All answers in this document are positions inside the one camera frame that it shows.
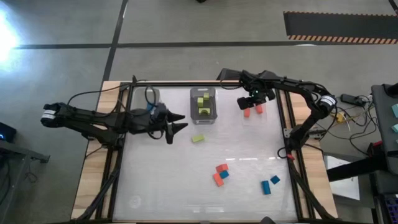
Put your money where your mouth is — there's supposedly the black aluminium rig frame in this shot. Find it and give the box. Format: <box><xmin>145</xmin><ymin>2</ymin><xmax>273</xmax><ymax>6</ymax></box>
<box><xmin>70</xmin><ymin>79</ymin><xmax>338</xmax><ymax>224</ymax></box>

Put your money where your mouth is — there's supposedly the clear translucent plastic bin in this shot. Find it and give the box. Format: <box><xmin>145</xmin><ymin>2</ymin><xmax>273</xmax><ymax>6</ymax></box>
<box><xmin>241</xmin><ymin>104</ymin><xmax>272</xmax><ymax>126</ymax></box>

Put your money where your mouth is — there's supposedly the white paper sheet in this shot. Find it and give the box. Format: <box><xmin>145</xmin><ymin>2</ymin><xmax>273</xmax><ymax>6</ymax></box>
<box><xmin>325</xmin><ymin>155</ymin><xmax>361</xmax><ymax>201</ymax></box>

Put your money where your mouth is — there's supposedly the black keyboard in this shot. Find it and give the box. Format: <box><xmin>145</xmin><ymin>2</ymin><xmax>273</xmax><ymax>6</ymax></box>
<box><xmin>384</xmin><ymin>193</ymin><xmax>398</xmax><ymax>224</ymax></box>

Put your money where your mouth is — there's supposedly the grey side desk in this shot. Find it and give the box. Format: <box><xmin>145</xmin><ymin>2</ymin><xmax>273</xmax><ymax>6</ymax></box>
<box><xmin>0</xmin><ymin>139</ymin><xmax>50</xmax><ymax>224</ymax></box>

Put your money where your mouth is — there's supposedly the black mat with hazard stripe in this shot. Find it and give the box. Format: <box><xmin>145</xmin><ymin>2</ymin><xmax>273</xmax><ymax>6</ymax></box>
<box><xmin>283</xmin><ymin>11</ymin><xmax>398</xmax><ymax>45</ymax></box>

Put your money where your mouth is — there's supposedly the dark grey side table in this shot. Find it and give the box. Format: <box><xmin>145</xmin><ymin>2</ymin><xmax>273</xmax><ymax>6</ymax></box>
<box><xmin>371</xmin><ymin>83</ymin><xmax>398</xmax><ymax>175</ymax></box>

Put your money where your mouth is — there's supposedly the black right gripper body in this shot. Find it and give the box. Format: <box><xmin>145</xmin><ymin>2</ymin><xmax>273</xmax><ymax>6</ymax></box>
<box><xmin>236</xmin><ymin>70</ymin><xmax>277</xmax><ymax>111</ymax></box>

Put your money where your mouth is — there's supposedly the black device with blue light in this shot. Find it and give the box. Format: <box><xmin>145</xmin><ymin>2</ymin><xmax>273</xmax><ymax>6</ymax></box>
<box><xmin>0</xmin><ymin>122</ymin><xmax>17</xmax><ymax>144</ymax></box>

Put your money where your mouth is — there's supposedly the white plastic bin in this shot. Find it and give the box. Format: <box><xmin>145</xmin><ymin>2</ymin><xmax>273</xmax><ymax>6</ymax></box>
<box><xmin>129</xmin><ymin>87</ymin><xmax>162</xmax><ymax>125</ymax></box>

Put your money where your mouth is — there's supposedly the black power adapter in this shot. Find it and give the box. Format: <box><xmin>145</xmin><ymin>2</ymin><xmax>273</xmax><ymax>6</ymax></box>
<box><xmin>340</xmin><ymin>93</ymin><xmax>367</xmax><ymax>106</ymax></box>

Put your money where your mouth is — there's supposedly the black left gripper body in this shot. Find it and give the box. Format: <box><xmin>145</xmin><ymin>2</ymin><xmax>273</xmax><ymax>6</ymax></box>
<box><xmin>149</xmin><ymin>103</ymin><xmax>175</xmax><ymax>145</ymax></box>

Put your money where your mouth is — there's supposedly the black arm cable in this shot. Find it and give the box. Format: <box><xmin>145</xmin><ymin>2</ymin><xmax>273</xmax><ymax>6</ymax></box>
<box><xmin>67</xmin><ymin>75</ymin><xmax>139</xmax><ymax>106</ymax></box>

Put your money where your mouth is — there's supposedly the grey plastic bin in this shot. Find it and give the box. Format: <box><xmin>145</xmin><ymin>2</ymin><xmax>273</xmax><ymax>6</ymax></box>
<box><xmin>190</xmin><ymin>86</ymin><xmax>218</xmax><ymax>126</ymax></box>

